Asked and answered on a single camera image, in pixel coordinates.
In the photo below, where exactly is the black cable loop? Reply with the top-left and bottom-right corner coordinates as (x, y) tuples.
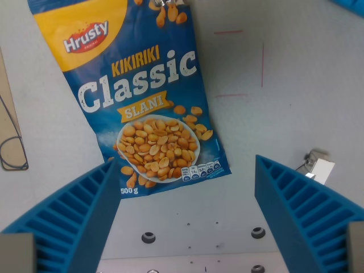
(0, 95), (30, 171)

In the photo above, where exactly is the blue object corner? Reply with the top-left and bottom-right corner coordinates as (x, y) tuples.
(329, 0), (364, 16)

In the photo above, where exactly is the blue Hrusty peanut bag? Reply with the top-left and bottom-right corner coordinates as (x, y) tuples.
(27, 0), (233, 197)

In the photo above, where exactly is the brown board edge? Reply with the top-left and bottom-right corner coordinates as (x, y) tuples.
(0, 47), (29, 171)

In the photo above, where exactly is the small metal bracket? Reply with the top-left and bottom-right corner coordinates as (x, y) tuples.
(295, 148), (336, 185)

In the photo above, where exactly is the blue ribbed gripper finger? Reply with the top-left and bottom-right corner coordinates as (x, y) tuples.
(254, 154), (364, 273)
(0, 158), (121, 273)

